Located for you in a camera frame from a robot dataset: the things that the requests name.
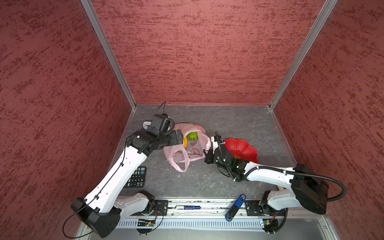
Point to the yellow fake banana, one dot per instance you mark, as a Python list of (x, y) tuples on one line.
[(185, 141)]

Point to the aluminium corner post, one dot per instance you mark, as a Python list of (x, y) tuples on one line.
[(96, 24), (318, 24)]

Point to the black calculator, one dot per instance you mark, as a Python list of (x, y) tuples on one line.
[(137, 179)]

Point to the circuit board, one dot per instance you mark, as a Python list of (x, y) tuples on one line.
[(146, 223), (271, 226)]

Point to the red flower-shaped bowl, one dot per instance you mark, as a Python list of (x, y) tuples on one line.
[(241, 149)]

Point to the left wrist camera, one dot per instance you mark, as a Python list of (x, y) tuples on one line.
[(161, 125)]

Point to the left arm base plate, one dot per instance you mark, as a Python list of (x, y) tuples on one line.
[(161, 206)]

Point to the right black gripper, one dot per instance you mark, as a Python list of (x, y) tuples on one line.
[(208, 156)]

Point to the green fake apple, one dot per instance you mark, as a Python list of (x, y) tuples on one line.
[(193, 136)]

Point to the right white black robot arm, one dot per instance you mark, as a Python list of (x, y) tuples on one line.
[(301, 189)]

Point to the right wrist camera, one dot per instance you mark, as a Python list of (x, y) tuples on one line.
[(216, 142)]

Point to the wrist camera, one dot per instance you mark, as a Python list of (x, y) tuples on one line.
[(161, 125), (216, 142)]

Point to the right circuit board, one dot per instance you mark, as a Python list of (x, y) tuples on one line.
[(271, 226)]

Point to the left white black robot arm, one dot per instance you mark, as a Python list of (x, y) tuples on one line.
[(98, 210)]

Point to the right aluminium corner post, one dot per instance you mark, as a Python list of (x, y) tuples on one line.
[(318, 24)]

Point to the left aluminium corner post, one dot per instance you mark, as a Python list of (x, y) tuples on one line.
[(96, 24)]

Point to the left circuit board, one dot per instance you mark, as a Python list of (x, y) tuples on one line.
[(146, 223)]

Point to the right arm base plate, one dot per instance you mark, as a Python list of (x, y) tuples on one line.
[(255, 208)]

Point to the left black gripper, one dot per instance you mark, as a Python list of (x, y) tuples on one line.
[(173, 141)]

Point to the pink plastic bag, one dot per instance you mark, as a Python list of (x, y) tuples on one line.
[(192, 148)]

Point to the blue black marker tool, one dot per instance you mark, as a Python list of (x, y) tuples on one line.
[(231, 213)]

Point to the aluminium front rail frame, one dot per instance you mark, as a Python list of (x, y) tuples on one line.
[(211, 217)]

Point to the white teal kitchen timer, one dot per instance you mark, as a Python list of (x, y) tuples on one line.
[(146, 124)]

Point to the blue pen in rail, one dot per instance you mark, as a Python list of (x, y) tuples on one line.
[(187, 208)]

